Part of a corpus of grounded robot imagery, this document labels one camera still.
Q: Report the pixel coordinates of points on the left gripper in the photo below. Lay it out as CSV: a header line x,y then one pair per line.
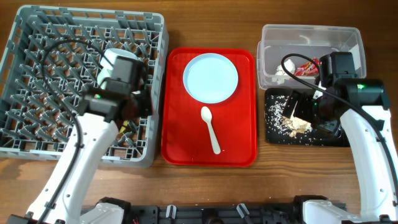
x,y
148,96

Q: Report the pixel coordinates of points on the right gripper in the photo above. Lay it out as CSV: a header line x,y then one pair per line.
x,y
300,111

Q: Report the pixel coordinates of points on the red snack wrapper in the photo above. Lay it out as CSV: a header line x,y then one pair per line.
x,y
307,69

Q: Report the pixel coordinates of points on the white plastic spoon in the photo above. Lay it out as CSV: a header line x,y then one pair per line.
x,y
206,115

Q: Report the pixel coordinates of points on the large light blue plate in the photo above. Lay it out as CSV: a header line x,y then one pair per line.
x,y
210,78

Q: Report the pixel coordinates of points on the yellow cup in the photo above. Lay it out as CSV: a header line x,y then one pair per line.
x,y
123,127

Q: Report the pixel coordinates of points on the green bowl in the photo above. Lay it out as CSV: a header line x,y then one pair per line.
x,y
102,76

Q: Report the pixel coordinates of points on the small light blue bowl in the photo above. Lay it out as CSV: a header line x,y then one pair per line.
x,y
110,56

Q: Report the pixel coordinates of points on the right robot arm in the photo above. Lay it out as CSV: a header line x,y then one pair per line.
x,y
362,108

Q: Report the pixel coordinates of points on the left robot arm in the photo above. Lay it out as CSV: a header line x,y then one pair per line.
x,y
100,115

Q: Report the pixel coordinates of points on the grey dishwasher rack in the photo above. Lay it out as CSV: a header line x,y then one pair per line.
x,y
52,56

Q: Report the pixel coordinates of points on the food scraps and rice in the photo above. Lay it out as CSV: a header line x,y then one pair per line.
x,y
295,124

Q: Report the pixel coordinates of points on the black tray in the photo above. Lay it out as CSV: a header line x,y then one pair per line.
x,y
314,138

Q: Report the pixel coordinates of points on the red plastic tray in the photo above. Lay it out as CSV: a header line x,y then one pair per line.
x,y
185,136

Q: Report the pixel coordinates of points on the clear plastic bin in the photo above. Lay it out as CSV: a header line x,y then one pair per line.
x,y
278,40

